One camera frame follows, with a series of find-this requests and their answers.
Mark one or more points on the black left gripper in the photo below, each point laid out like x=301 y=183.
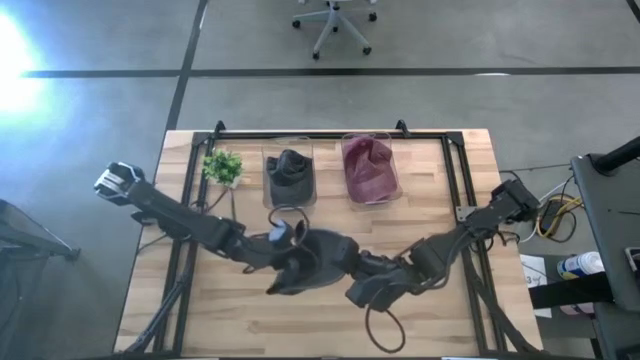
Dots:
x=270 y=255

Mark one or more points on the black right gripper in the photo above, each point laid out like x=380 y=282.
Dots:
x=382 y=265

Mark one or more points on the dark grey baseball cap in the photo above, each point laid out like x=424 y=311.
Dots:
x=290 y=177
x=330 y=255

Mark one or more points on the maroon baseball cap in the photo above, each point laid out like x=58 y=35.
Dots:
x=362 y=147
x=372 y=182

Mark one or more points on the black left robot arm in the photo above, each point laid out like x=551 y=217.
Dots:
x=175 y=212

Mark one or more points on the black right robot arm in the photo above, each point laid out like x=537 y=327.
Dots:
x=450 y=240

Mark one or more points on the clear plastic bin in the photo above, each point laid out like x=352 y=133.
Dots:
x=395 y=197
x=265 y=200

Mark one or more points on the green plant in white pot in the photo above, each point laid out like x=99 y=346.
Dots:
x=223 y=167

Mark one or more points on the white paper sheet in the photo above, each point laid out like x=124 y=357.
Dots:
x=535 y=265

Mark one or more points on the white spray can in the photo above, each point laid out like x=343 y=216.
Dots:
x=580 y=265

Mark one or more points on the grey side cart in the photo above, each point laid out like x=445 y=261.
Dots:
x=610 y=210

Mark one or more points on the white office chair base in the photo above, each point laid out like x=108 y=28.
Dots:
x=332 y=22

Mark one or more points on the black stand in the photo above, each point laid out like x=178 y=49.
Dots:
x=25 y=250

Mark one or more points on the black pole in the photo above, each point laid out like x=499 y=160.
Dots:
x=620 y=155

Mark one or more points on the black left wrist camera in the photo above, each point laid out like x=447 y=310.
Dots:
x=281 y=234

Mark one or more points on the black table frame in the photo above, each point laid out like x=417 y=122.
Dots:
x=450 y=136

